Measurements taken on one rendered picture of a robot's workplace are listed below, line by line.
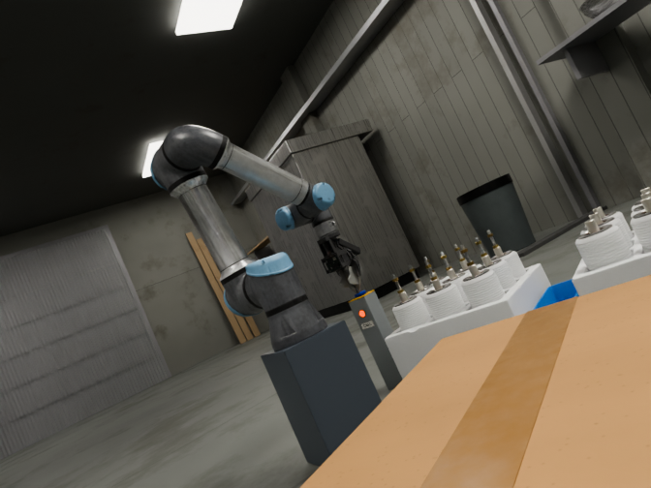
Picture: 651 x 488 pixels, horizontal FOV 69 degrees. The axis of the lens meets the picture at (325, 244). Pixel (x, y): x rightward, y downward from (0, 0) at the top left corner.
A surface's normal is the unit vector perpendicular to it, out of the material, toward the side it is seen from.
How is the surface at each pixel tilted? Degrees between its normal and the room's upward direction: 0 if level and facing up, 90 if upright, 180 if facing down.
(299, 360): 90
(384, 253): 90
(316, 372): 90
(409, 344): 90
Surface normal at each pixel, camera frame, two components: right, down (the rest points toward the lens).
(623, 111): -0.80, 0.33
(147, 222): 0.43, -0.26
